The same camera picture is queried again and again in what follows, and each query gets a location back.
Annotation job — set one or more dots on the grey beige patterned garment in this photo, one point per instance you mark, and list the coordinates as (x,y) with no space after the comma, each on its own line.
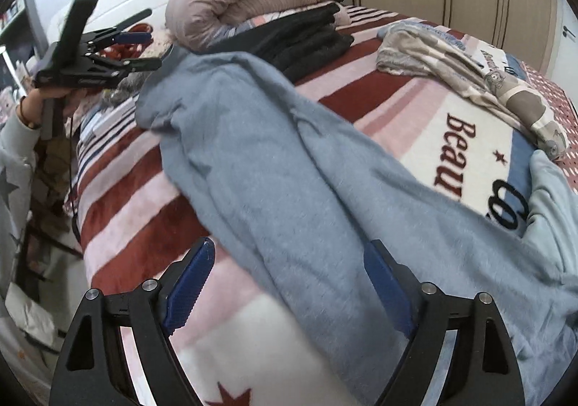
(487,76)

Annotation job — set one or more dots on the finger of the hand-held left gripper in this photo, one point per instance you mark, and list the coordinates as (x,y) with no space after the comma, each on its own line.
(140,64)
(131,37)

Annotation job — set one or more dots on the light blue garment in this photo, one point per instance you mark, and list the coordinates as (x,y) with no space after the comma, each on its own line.
(551,207)

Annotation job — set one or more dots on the person's left forearm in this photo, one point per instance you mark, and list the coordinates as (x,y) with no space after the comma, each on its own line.
(16,139)

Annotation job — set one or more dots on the stack of black clothes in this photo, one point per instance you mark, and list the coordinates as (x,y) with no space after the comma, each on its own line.
(311,42)

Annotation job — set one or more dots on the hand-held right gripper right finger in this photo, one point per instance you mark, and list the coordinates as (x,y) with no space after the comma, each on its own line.
(388,293)

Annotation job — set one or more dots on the grey-blue sweater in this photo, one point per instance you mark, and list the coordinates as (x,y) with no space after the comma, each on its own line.
(280,171)

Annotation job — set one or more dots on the person's left hand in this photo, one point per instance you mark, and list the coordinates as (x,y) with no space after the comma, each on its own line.
(32,102)

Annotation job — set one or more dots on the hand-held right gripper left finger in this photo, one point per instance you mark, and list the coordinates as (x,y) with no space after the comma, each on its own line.
(189,288)

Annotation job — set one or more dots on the red striped printed blanket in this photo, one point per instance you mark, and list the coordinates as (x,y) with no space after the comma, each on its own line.
(135,211)

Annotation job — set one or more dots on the person's grey star top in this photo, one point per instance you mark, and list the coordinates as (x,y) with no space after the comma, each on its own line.
(11,207)

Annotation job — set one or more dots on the red object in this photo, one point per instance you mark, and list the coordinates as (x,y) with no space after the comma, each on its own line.
(110,53)

